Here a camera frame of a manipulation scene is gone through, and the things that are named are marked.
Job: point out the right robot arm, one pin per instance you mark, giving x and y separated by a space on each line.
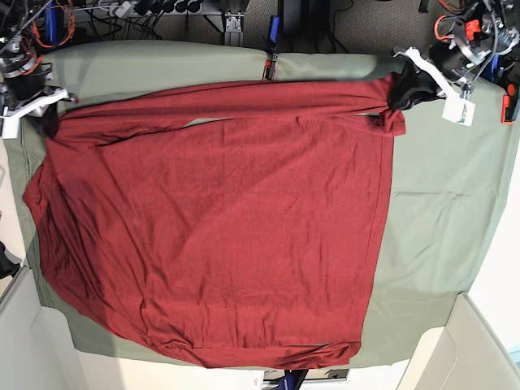
28 28

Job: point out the red long-sleeve T-shirt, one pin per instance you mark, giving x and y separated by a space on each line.
230 224

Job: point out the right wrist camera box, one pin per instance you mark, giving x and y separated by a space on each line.
10 128

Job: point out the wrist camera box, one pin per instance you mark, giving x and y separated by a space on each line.
459 111
10 128

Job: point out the blue black centre clamp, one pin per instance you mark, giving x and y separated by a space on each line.
271 49

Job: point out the grey metal bracket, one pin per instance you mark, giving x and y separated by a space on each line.
233 29

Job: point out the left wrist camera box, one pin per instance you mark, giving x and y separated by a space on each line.
459 111

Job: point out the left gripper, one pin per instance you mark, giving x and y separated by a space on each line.
429 78

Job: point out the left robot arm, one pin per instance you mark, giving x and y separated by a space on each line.
469 37

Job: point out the black power adapter left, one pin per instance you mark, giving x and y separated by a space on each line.
290 13

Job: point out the green table cloth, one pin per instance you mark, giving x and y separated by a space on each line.
450 183

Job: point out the white bin right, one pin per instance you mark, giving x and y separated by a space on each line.
463 354

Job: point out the orange black clamp right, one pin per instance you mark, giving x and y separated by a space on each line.
510 104

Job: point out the blue clamp top left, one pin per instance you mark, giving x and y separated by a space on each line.
55 30

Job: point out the blue clamp bottom edge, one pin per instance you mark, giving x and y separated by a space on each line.
292 380

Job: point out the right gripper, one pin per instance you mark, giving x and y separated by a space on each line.
30 95

